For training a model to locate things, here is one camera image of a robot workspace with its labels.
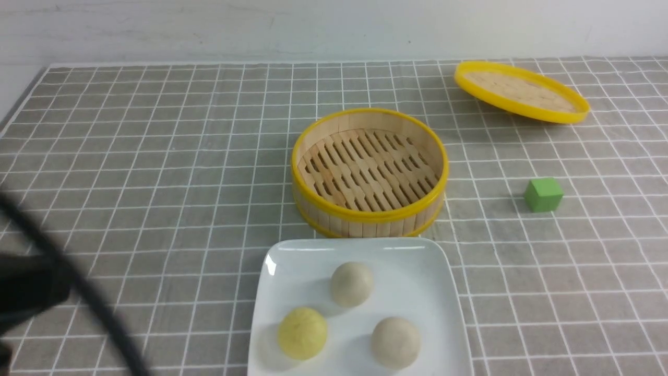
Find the yellow steamed bun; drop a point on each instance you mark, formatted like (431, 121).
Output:
(302, 333)

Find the white square plate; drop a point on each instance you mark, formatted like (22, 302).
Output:
(412, 280)

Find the white steamed bun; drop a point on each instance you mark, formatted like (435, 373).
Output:
(351, 284)
(395, 343)

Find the yellow-rimmed bamboo steamer lid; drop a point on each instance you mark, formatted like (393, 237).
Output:
(522, 92)

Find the yellow-rimmed bamboo steamer basket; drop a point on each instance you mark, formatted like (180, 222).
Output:
(368, 173)

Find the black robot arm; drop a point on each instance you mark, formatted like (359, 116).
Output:
(30, 284)

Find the green cube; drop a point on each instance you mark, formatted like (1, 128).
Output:
(543, 195)

